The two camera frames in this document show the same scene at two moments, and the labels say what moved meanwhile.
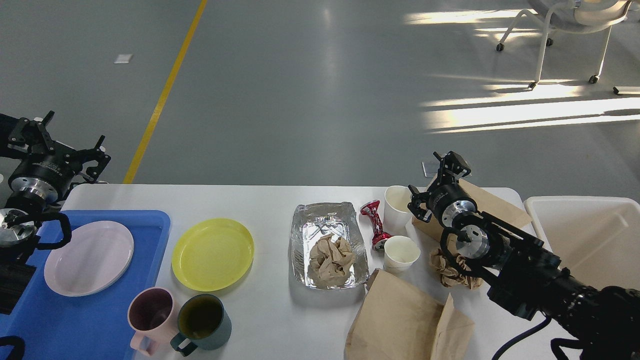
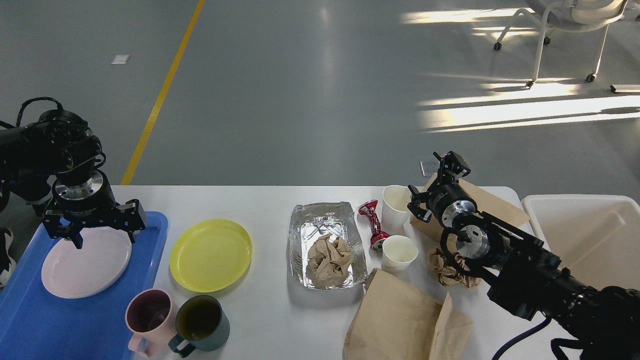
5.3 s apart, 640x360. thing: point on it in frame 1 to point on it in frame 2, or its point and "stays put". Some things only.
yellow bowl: x=212 y=254 stays put
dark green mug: x=203 y=323 stays put
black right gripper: x=453 y=167 stays put
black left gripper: x=47 y=175 to x=85 y=198
